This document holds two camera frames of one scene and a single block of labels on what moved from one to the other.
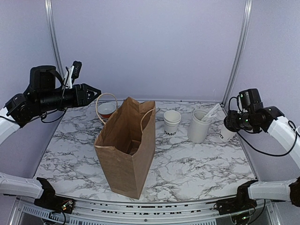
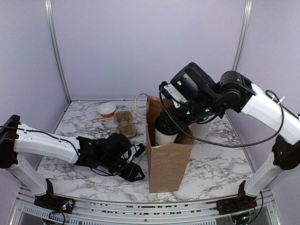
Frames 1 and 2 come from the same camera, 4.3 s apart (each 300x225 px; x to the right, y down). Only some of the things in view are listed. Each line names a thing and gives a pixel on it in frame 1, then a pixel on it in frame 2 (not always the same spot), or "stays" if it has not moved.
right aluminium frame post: [248, 8] stays
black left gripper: [83, 91] -> [129, 176]
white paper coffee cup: [225, 135] -> [161, 139]
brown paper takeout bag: [125, 146] -> [167, 163]
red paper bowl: [106, 109] stays
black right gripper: [231, 121] -> [172, 113]
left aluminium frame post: [51, 22] stays
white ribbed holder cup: [198, 130] stays
